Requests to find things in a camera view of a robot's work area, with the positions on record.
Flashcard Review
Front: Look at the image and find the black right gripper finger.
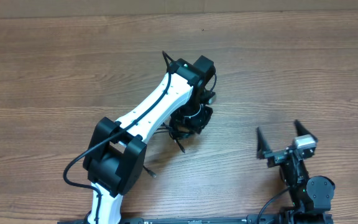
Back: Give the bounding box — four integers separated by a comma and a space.
293, 119, 318, 142
256, 127, 272, 159

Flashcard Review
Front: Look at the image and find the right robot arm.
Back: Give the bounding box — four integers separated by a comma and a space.
255, 119, 336, 223

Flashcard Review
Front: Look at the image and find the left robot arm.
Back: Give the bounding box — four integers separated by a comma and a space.
83, 55, 216, 223

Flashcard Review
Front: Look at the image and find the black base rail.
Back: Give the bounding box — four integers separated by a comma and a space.
57, 214, 334, 224

